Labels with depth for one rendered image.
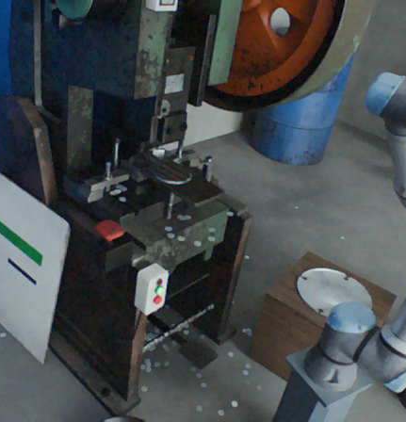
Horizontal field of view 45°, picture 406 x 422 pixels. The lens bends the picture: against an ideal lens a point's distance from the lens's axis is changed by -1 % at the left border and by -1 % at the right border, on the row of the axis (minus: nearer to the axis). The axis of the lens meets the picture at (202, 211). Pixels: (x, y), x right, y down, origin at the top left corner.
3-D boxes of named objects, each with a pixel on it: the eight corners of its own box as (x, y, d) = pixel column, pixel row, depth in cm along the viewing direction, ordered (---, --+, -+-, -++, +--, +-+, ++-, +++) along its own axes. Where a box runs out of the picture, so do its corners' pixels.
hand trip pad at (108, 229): (124, 251, 135) (126, 229, 131) (106, 259, 131) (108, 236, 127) (108, 239, 138) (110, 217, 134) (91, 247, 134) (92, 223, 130)
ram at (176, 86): (193, 137, 157) (208, 44, 141) (158, 148, 146) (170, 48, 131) (156, 119, 166) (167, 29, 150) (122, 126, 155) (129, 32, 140)
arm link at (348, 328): (332, 324, 143) (347, 289, 136) (372, 352, 135) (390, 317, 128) (310, 342, 135) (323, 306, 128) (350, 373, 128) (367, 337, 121)
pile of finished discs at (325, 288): (381, 294, 191) (381, 292, 191) (355, 333, 170) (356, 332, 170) (316, 260, 204) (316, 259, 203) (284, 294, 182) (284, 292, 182)
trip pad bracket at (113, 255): (129, 290, 146) (135, 237, 136) (103, 303, 140) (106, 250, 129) (117, 280, 149) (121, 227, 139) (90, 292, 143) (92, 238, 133)
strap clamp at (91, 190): (130, 187, 161) (133, 160, 155) (88, 202, 149) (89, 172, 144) (119, 180, 164) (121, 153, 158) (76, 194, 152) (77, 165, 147)
